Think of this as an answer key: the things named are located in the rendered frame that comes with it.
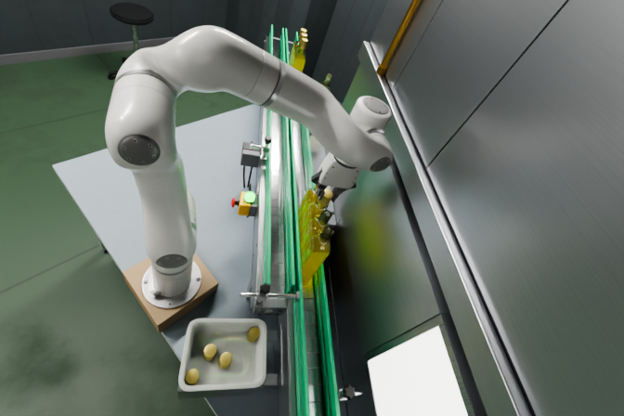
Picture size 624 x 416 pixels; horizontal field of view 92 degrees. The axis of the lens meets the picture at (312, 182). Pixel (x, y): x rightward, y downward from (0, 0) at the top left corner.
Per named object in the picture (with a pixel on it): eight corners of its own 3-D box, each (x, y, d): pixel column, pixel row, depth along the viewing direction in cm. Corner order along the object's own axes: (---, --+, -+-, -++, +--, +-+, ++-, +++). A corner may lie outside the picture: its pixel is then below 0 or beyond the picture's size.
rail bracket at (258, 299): (292, 309, 91) (304, 294, 83) (236, 308, 87) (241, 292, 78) (292, 299, 93) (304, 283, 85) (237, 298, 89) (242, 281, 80)
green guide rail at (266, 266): (266, 293, 92) (270, 283, 86) (262, 293, 92) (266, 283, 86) (270, 36, 205) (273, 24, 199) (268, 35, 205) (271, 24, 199)
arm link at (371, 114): (373, 162, 74) (361, 137, 79) (401, 121, 65) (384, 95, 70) (344, 162, 71) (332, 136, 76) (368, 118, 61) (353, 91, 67)
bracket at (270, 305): (281, 317, 96) (287, 309, 91) (252, 317, 93) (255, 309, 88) (281, 305, 98) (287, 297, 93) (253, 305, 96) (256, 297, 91)
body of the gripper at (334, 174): (364, 148, 81) (348, 175, 89) (329, 140, 78) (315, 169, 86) (370, 167, 76) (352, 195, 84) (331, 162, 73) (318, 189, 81)
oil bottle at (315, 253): (311, 279, 100) (333, 249, 85) (295, 279, 99) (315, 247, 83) (310, 264, 104) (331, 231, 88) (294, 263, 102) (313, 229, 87)
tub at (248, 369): (260, 391, 87) (266, 386, 81) (176, 396, 81) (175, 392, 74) (262, 327, 98) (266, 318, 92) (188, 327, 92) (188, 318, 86)
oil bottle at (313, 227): (310, 263, 104) (331, 231, 89) (294, 262, 102) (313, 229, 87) (309, 249, 107) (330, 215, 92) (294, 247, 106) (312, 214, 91)
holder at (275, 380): (272, 393, 94) (284, 385, 83) (178, 398, 87) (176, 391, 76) (273, 333, 105) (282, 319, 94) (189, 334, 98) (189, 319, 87)
